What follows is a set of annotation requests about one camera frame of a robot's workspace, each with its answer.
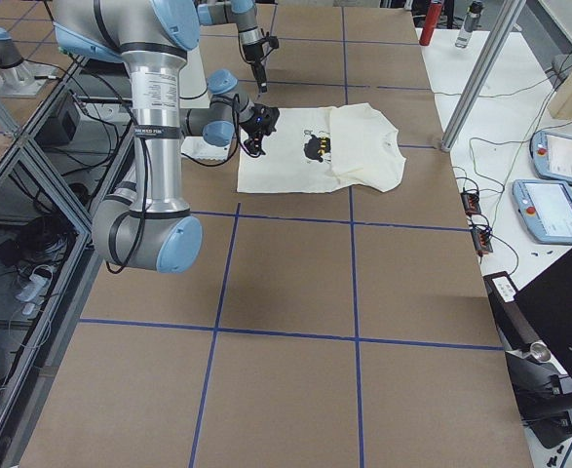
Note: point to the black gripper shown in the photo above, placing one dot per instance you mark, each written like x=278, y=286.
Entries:
x=253, y=52
x=252, y=123

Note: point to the cream long-sleeve cat shirt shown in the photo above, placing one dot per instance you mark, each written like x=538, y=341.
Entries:
x=323, y=149

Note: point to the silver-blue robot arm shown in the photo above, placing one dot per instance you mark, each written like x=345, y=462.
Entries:
x=145, y=223
x=242, y=13

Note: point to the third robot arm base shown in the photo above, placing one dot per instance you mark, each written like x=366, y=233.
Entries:
x=18, y=77

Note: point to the red cylindrical bottle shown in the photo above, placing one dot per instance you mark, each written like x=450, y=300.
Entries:
x=431, y=21

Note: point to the clear water bottle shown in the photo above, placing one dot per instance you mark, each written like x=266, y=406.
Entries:
x=469, y=25

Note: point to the near blue teach pendant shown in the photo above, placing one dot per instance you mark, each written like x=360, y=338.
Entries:
x=545, y=208

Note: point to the blue teach pendant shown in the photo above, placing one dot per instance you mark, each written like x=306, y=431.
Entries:
x=551, y=155
x=545, y=208

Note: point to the far blue teach pendant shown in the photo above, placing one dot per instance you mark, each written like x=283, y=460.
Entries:
x=551, y=155

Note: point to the aluminium frame post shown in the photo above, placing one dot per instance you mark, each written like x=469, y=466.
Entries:
x=491, y=50

